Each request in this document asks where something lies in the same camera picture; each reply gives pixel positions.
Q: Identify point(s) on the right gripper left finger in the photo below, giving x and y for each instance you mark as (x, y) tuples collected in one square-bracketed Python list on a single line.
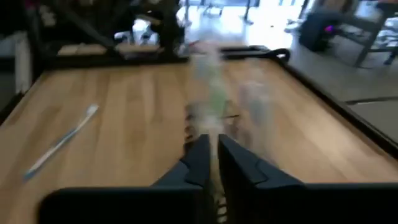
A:
[(140, 205)]

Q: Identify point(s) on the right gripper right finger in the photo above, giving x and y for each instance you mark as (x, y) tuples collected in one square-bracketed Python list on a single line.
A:
[(280, 202)]

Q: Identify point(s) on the blue white toothbrush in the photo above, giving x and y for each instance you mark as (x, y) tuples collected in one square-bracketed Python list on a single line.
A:
[(214, 93), (62, 141)]

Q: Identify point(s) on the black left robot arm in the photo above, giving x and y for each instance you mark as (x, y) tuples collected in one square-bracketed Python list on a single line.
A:
[(169, 31)]

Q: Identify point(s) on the black bag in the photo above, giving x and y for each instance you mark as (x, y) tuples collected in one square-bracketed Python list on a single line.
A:
[(317, 31)]

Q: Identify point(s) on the white panel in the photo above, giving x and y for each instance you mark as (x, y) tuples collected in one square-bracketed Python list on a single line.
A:
[(23, 62)]

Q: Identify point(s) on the dark chair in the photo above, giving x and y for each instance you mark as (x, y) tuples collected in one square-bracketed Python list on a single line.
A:
[(370, 40)]

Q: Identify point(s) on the black metal table frame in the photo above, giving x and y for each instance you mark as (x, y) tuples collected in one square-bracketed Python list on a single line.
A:
[(93, 60)]

